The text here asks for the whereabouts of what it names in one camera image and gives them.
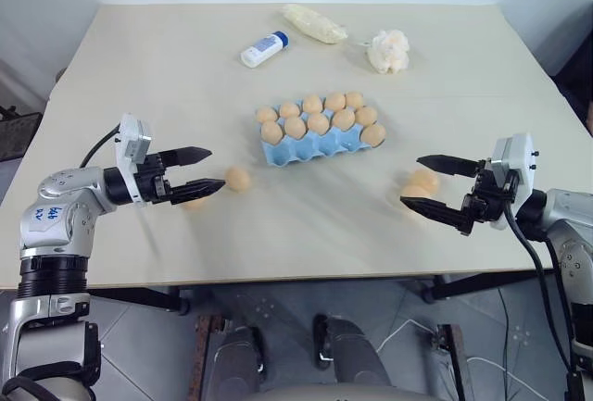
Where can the brown egg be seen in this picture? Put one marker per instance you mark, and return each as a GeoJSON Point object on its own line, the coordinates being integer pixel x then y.
{"type": "Point", "coordinates": [373, 134]}
{"type": "Point", "coordinates": [344, 119]}
{"type": "Point", "coordinates": [427, 179]}
{"type": "Point", "coordinates": [238, 179]}
{"type": "Point", "coordinates": [312, 103]}
{"type": "Point", "coordinates": [318, 122]}
{"type": "Point", "coordinates": [354, 99]}
{"type": "Point", "coordinates": [195, 205]}
{"type": "Point", "coordinates": [272, 132]}
{"type": "Point", "coordinates": [267, 115]}
{"type": "Point", "coordinates": [366, 115]}
{"type": "Point", "coordinates": [335, 101]}
{"type": "Point", "coordinates": [295, 127]}
{"type": "Point", "coordinates": [289, 109]}

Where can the clear bag of white grains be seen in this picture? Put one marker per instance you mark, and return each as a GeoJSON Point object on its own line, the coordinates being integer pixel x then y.
{"type": "Point", "coordinates": [312, 23]}

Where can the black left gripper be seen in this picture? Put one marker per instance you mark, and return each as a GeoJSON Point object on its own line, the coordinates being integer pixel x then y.
{"type": "Point", "coordinates": [153, 183]}

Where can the dark rounded robot leg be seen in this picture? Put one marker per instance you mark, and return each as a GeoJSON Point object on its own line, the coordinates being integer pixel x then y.
{"type": "Point", "coordinates": [236, 364]}
{"type": "Point", "coordinates": [352, 354]}

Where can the rusty metal stand post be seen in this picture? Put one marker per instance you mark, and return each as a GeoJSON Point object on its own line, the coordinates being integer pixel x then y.
{"type": "Point", "coordinates": [456, 364]}
{"type": "Point", "coordinates": [204, 359]}

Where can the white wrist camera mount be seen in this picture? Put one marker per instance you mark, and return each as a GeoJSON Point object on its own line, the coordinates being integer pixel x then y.
{"type": "Point", "coordinates": [514, 155]}
{"type": "Point", "coordinates": [132, 141]}

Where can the black table frame bar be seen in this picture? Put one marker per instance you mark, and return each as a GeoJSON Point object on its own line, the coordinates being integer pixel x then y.
{"type": "Point", "coordinates": [482, 285]}
{"type": "Point", "coordinates": [139, 299]}

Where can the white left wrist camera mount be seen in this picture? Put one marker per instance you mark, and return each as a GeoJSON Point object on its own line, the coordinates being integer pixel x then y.
{"type": "Point", "coordinates": [132, 141]}

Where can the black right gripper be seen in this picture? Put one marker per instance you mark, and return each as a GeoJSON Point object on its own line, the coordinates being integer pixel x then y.
{"type": "Point", "coordinates": [486, 197]}

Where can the white bottle with blue cap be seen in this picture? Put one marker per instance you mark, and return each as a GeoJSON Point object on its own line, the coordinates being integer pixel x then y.
{"type": "Point", "coordinates": [264, 49]}

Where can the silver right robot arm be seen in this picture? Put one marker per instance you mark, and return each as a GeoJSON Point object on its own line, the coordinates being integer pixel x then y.
{"type": "Point", "coordinates": [572, 243]}

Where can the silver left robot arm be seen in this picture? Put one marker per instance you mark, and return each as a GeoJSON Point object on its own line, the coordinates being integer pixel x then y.
{"type": "Point", "coordinates": [55, 225]}

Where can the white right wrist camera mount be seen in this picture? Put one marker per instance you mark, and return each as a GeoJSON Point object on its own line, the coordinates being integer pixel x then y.
{"type": "Point", "coordinates": [514, 155]}

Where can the blue egg carton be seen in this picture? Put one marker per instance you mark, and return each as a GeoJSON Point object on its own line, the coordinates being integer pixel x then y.
{"type": "Point", "coordinates": [301, 151]}

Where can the black mesh basket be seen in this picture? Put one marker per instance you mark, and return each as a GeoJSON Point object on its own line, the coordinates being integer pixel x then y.
{"type": "Point", "coordinates": [18, 134]}

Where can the crumpled white plastic bag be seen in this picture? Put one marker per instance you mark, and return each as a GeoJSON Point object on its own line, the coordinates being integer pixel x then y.
{"type": "Point", "coordinates": [389, 51]}

